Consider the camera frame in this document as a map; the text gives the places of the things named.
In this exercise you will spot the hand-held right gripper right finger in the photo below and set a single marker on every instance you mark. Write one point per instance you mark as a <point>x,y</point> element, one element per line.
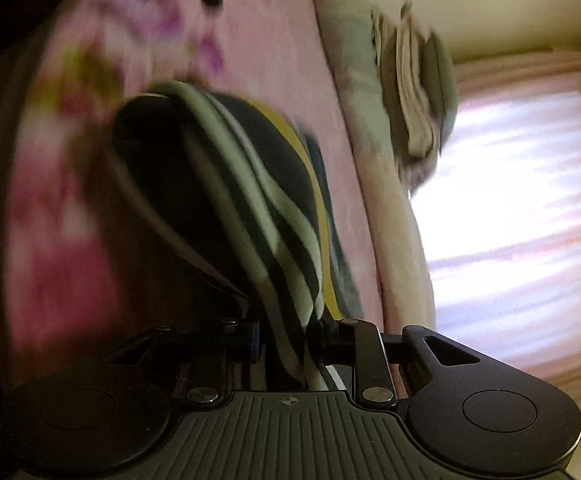
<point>331,346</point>

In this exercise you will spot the pink floral blanket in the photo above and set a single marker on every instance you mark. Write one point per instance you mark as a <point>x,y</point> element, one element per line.
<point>55,260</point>

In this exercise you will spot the cream bedding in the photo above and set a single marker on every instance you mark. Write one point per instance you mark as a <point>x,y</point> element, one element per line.
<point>370,160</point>

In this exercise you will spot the striped shirt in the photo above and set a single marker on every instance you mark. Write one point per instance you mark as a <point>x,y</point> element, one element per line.
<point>250,185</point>

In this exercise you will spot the pink curtain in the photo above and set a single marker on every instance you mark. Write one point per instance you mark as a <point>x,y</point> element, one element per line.
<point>520,185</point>

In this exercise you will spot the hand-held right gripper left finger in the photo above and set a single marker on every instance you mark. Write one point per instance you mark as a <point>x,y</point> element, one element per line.
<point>252,343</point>

